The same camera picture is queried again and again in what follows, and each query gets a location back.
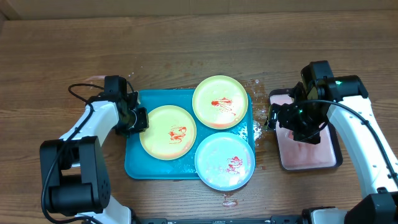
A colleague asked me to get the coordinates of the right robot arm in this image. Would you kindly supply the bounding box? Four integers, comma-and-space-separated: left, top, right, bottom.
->
265, 60, 397, 224

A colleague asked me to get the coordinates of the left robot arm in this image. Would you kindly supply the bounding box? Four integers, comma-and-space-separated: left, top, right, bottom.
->
39, 76, 149, 223

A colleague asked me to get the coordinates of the light blue plate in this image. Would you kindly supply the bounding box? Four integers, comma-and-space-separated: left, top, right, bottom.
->
195, 132, 256, 192

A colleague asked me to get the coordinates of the yellow-green plate at back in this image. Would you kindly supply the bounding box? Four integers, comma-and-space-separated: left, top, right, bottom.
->
192, 75, 249, 129

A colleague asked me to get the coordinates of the black tray with soapy water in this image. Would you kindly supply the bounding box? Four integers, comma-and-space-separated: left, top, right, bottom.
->
268, 88, 344, 172

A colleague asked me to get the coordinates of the yellow plate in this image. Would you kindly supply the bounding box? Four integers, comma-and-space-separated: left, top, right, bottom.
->
139, 105, 197, 161

